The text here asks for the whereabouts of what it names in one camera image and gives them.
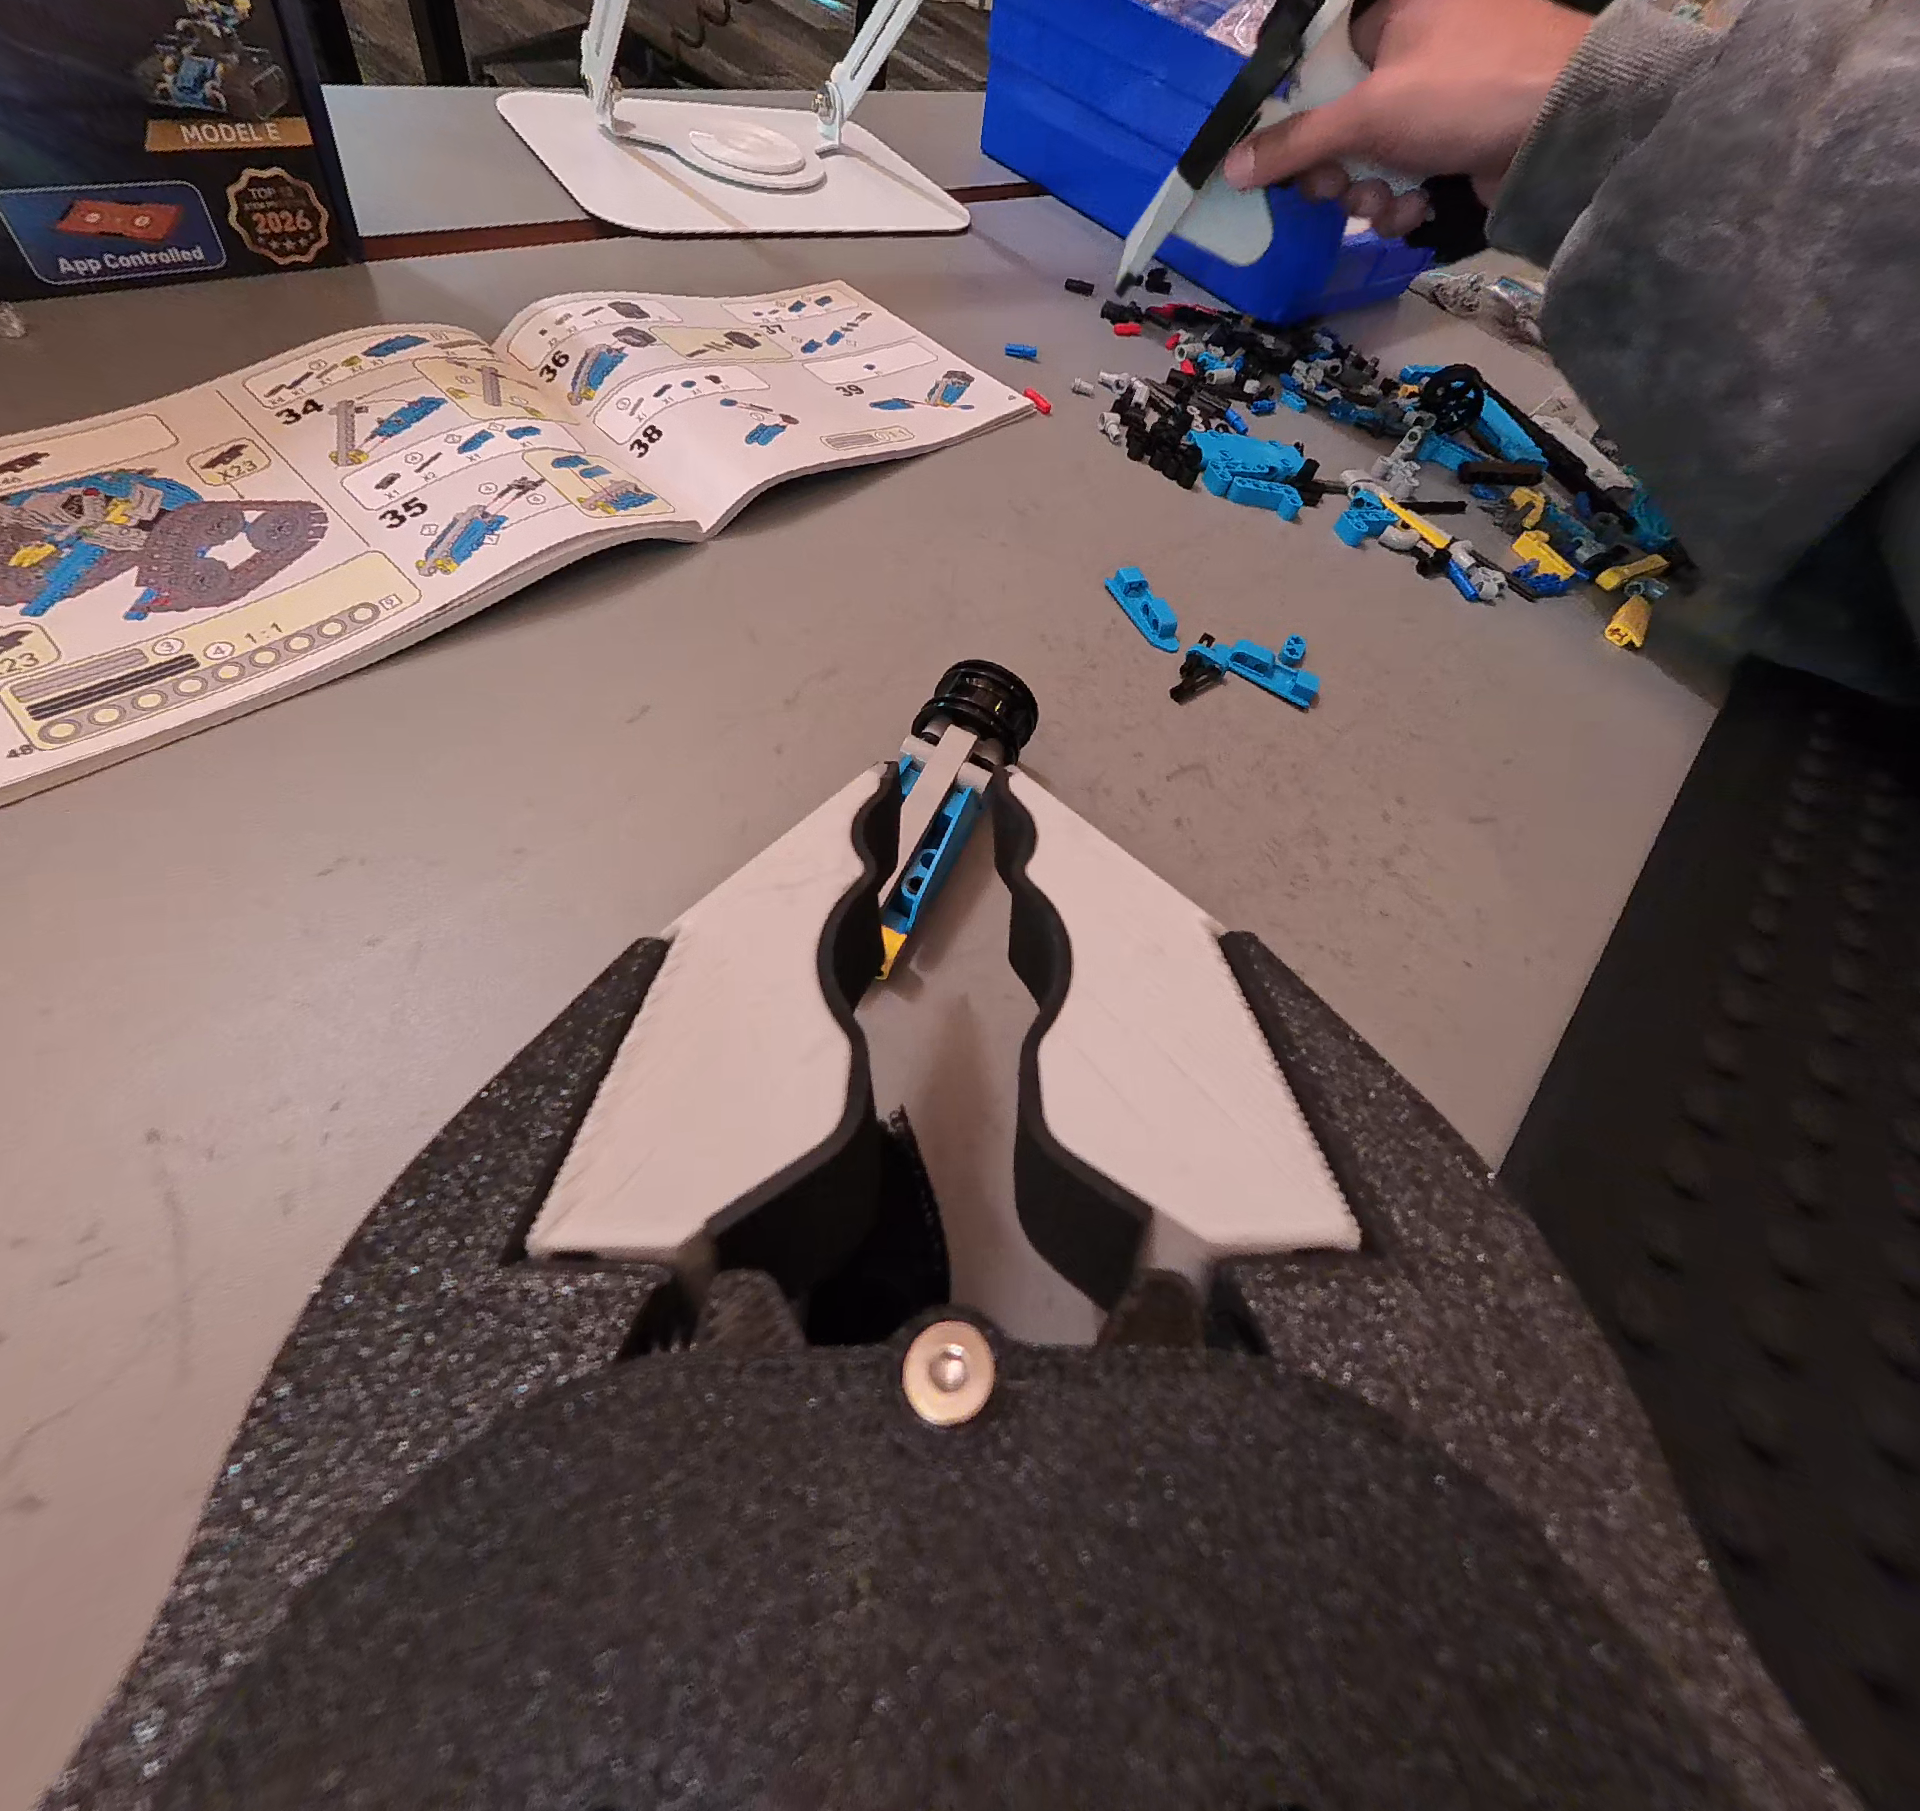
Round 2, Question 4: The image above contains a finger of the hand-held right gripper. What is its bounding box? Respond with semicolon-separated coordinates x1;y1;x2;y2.
1114;0;1400;291

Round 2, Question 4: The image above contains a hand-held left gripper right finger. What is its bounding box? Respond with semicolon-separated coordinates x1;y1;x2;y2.
993;769;1365;1346

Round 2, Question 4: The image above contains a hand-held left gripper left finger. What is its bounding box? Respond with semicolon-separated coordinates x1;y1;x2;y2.
525;761;953;1340

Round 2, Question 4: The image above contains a pile of small building pieces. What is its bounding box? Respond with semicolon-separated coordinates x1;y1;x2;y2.
1063;274;1700;651

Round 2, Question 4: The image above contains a blue angled panel piece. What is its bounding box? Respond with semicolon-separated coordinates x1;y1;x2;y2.
1191;633;1323;712
1104;565;1186;655

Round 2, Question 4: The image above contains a black wheel blue beam assembly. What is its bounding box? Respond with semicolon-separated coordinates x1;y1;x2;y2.
875;657;1043;982

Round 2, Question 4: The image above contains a person's right forearm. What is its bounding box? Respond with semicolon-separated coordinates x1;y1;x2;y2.
1486;0;1920;704

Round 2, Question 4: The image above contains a person's right hand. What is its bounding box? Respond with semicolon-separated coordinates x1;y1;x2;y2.
1219;0;1602;243

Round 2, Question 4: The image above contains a blue plastic bin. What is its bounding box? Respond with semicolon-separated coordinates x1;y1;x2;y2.
979;0;1437;328

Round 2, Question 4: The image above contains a white folding stand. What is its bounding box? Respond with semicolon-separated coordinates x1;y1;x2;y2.
494;0;1089;239

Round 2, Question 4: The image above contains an open instruction booklet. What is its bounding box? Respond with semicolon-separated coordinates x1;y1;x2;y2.
0;281;1041;807

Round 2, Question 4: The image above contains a dark blue toy box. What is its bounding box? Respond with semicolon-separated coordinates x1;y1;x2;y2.
0;0;365;302

